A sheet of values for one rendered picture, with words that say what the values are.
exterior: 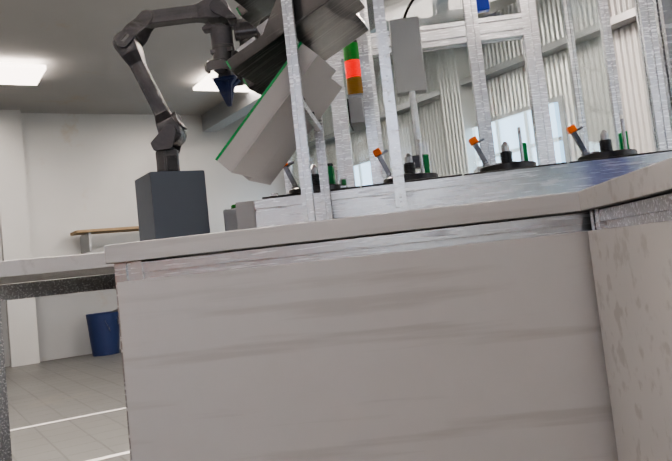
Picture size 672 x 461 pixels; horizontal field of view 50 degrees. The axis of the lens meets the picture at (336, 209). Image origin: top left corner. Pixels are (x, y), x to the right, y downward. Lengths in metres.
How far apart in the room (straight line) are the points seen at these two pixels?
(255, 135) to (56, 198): 8.11
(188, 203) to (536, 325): 1.00
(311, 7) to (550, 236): 0.64
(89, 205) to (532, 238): 8.62
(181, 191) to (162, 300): 0.69
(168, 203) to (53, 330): 7.60
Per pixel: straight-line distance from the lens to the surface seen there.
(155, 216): 1.79
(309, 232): 1.10
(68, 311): 9.38
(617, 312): 1.01
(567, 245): 1.12
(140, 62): 1.94
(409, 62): 2.92
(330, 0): 1.42
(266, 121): 1.40
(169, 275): 1.16
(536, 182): 1.71
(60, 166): 9.52
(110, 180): 9.61
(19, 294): 2.03
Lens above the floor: 0.80
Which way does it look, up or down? 4 degrees up
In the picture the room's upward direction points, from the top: 6 degrees counter-clockwise
